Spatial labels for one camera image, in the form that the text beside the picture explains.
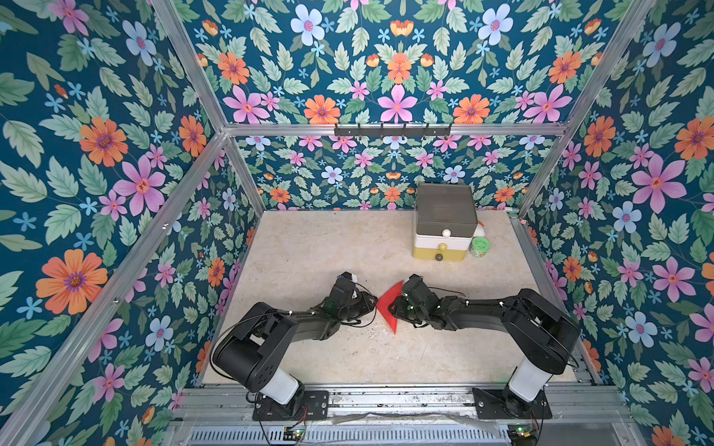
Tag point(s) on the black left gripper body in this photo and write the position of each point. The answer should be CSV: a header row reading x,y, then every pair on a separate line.
x,y
354,308

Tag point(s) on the small circuit board right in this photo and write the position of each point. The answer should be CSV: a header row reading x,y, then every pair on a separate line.
x,y
520,432

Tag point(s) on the white orange object behind cabinet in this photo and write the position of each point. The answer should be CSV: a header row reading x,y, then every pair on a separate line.
x,y
480,230

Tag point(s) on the small circuit board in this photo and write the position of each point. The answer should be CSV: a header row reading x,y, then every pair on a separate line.
x,y
520,432
294,434

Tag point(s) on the small circuit board left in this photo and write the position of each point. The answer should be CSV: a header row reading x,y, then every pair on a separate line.
x,y
294,434

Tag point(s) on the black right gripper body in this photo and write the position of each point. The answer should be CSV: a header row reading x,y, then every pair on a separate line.
x,y
404,304

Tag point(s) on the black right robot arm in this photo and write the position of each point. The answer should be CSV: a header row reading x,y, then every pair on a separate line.
x,y
545,334

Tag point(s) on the aluminium front rail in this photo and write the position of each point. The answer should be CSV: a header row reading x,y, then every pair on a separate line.
x,y
570,403

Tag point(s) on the small three-drawer cabinet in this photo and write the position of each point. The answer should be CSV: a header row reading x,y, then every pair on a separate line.
x,y
445,222

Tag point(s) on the green lidded jar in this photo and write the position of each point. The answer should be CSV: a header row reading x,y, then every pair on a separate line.
x,y
479,247

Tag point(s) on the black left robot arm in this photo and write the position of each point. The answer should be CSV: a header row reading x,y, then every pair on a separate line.
x,y
252,350

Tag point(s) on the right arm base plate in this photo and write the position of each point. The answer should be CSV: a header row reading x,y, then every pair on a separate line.
x,y
493,404

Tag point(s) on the black hook rail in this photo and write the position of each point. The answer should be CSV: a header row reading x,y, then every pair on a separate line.
x,y
399,130

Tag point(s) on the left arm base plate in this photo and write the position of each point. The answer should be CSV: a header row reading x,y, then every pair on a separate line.
x,y
307,405

